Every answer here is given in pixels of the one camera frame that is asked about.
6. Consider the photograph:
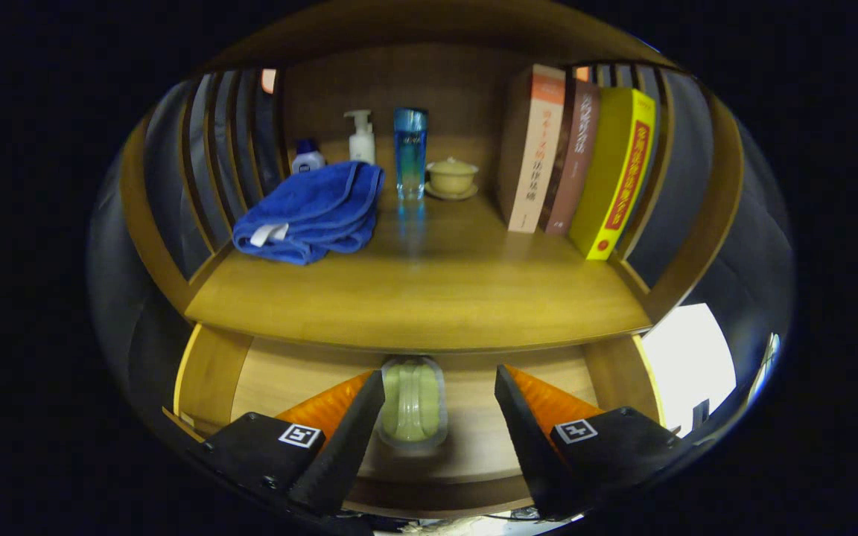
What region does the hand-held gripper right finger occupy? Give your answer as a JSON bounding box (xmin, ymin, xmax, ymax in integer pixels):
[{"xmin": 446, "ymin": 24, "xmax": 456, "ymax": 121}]
[{"xmin": 494, "ymin": 364, "xmax": 687, "ymax": 520}]

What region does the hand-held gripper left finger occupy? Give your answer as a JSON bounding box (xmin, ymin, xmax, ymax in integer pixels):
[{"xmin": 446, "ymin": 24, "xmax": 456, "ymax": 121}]
[{"xmin": 189, "ymin": 370, "xmax": 387, "ymax": 526}]

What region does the green soap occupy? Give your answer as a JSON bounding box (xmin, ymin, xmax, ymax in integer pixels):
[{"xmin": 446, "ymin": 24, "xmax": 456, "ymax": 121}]
[{"xmin": 378, "ymin": 356, "xmax": 449, "ymax": 451}]

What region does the wooden drawer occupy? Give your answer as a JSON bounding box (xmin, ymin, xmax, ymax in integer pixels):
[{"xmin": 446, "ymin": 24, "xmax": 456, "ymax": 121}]
[{"xmin": 161, "ymin": 324, "xmax": 672, "ymax": 520}]

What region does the wooden countertop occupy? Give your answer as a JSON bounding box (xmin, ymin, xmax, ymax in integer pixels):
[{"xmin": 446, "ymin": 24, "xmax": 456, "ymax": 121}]
[{"xmin": 185, "ymin": 182, "xmax": 653, "ymax": 354}]

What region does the white desk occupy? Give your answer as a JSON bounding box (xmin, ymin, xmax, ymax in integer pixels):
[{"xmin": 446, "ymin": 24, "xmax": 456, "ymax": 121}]
[{"xmin": 641, "ymin": 303, "xmax": 737, "ymax": 438}]

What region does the folded blue towel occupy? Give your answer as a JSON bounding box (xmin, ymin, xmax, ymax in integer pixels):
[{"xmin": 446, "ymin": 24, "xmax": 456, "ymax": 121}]
[{"xmin": 232, "ymin": 160, "xmax": 385, "ymax": 267}]

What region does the beige lidded teacup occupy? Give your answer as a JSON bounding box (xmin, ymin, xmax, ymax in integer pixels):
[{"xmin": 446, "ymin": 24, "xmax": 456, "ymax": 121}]
[{"xmin": 425, "ymin": 158, "xmax": 480, "ymax": 201}]

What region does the brown book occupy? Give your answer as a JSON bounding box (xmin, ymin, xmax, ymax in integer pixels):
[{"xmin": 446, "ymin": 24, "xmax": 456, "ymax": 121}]
[{"xmin": 539, "ymin": 78, "xmax": 601, "ymax": 237}]

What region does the yellow book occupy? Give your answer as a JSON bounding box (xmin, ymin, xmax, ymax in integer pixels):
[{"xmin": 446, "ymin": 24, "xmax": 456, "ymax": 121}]
[{"xmin": 569, "ymin": 87, "xmax": 657, "ymax": 261}]

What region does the small white bottle blue cap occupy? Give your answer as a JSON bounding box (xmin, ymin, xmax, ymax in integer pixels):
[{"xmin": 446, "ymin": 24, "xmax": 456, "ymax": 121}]
[{"xmin": 291, "ymin": 138, "xmax": 327, "ymax": 176}]

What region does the blue glass bottle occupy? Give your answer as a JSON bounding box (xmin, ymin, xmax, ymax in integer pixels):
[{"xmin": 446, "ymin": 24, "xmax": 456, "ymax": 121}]
[{"xmin": 393, "ymin": 107, "xmax": 429, "ymax": 202}]

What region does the orange and white book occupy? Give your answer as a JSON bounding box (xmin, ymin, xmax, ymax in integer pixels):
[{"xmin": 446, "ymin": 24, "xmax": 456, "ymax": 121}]
[{"xmin": 496, "ymin": 64, "xmax": 567, "ymax": 235}]

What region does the white pump bottle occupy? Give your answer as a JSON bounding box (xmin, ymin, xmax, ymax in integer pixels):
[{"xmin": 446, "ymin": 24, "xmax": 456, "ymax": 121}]
[{"xmin": 343, "ymin": 109, "xmax": 376, "ymax": 166}]

